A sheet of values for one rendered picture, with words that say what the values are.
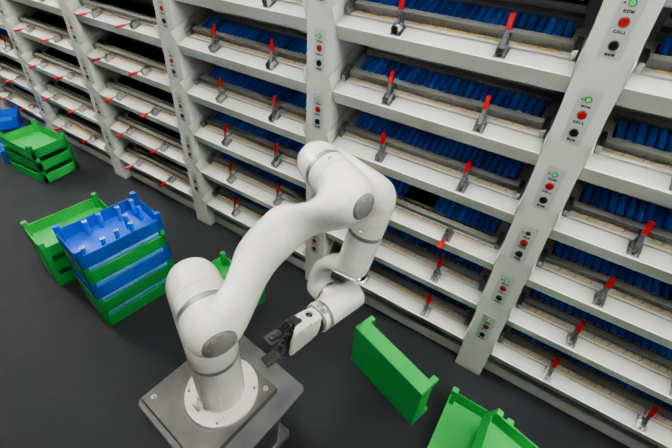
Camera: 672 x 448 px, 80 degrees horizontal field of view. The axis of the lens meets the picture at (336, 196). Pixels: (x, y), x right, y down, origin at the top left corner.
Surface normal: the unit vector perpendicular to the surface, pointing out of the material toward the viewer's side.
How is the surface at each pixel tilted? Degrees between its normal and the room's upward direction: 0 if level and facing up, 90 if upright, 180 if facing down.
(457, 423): 0
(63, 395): 0
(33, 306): 0
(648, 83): 23
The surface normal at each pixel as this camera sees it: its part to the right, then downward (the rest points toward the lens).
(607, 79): -0.55, 0.48
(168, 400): 0.07, -0.79
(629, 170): -0.16, -0.56
